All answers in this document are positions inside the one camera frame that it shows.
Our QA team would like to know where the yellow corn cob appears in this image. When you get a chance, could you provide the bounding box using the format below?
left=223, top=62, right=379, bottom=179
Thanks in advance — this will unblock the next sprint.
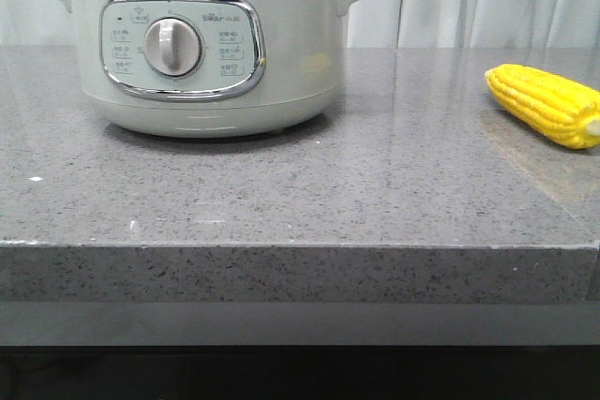
left=485, top=64, right=599, bottom=150

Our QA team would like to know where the pale green electric cooking pot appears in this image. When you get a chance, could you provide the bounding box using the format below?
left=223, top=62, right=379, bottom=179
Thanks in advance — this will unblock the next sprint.
left=60, top=0, right=359, bottom=138

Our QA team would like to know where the white curtain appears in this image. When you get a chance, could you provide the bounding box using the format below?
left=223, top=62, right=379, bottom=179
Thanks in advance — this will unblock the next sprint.
left=1, top=0, right=599, bottom=48

